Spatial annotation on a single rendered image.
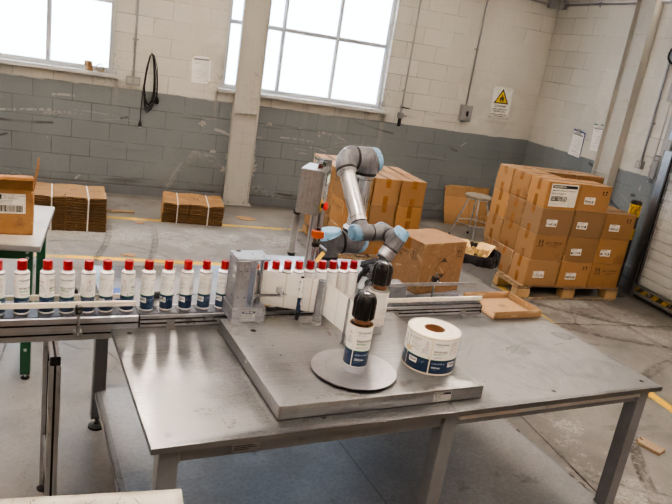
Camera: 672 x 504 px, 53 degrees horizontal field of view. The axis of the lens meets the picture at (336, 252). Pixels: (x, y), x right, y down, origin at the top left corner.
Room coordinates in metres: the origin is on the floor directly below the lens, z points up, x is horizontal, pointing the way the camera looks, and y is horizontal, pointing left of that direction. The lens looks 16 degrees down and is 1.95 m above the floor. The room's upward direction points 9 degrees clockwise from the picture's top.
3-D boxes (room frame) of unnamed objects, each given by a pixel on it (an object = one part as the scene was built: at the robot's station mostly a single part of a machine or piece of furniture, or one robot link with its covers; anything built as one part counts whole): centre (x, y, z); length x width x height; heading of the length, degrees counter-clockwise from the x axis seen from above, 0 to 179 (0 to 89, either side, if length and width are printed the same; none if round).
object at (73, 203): (6.13, 2.58, 0.16); 0.65 x 0.54 x 0.32; 114
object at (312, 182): (2.80, 0.14, 1.38); 0.17 x 0.10 x 0.19; 173
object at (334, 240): (3.17, 0.04, 1.06); 0.13 x 0.12 x 0.14; 120
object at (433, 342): (2.33, -0.41, 0.95); 0.20 x 0.20 x 0.14
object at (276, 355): (2.33, -0.10, 0.86); 0.80 x 0.67 x 0.05; 118
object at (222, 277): (2.55, 0.43, 0.98); 0.05 x 0.05 x 0.20
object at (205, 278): (2.51, 0.50, 0.98); 0.05 x 0.05 x 0.20
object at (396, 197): (6.74, -0.18, 0.45); 1.20 x 0.84 x 0.89; 21
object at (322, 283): (2.55, 0.03, 0.97); 0.05 x 0.05 x 0.19
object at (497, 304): (3.25, -0.88, 0.85); 0.30 x 0.26 x 0.04; 118
